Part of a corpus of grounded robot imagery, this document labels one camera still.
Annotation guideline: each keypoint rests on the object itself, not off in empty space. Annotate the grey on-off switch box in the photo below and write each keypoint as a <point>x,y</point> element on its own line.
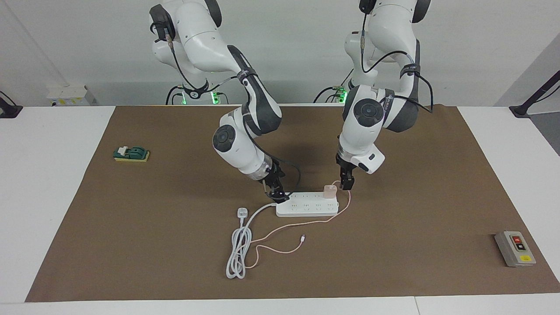
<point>516,249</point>

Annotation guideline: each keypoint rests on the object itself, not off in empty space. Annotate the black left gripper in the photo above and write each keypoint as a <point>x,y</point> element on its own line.
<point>345,167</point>

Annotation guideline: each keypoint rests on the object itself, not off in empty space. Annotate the green circuit board module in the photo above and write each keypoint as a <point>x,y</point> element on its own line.
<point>133,153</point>

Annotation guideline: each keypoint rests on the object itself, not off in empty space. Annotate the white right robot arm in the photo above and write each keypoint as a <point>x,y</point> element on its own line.
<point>236,144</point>

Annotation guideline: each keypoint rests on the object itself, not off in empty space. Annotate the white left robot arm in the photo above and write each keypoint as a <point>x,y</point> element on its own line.
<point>372,113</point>

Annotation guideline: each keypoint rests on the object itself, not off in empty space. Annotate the pink charger adapter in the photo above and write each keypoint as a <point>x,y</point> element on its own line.
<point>330,192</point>

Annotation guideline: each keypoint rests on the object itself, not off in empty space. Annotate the white power strip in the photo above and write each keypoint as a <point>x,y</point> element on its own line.
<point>306,209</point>

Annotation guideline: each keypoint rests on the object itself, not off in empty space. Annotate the black slanted stand pole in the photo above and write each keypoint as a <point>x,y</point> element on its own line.
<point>536,94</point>

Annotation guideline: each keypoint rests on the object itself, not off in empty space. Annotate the black table clamp mount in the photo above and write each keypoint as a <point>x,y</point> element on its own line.
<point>8,109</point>

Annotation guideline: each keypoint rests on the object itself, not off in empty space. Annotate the brown table mat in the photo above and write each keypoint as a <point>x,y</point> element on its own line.
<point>393,245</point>

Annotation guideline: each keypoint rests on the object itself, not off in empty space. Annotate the white box with yellow labels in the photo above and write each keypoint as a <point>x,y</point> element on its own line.
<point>68,95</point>

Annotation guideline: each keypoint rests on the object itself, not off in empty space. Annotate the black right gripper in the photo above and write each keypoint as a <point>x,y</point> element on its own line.
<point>274,177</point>

